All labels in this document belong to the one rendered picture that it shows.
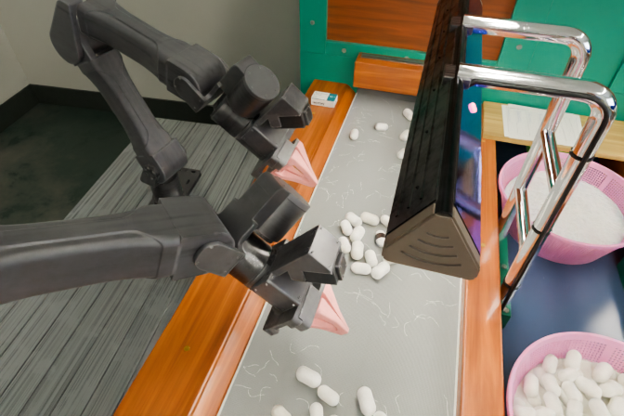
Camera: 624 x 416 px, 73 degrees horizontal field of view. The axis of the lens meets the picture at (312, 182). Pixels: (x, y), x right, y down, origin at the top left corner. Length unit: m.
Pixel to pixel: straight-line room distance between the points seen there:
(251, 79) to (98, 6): 0.29
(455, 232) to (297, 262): 0.19
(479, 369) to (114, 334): 0.58
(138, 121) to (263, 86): 0.32
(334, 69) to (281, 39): 0.90
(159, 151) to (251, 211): 0.42
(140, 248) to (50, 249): 0.07
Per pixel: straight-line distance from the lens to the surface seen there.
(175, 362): 0.66
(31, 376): 0.85
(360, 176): 0.91
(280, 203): 0.49
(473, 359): 0.67
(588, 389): 0.75
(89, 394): 0.80
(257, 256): 0.51
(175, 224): 0.44
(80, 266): 0.42
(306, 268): 0.47
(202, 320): 0.68
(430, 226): 0.34
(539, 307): 0.88
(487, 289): 0.74
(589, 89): 0.53
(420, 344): 0.69
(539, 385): 0.74
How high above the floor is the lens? 1.34
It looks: 42 degrees down
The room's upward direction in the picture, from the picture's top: straight up
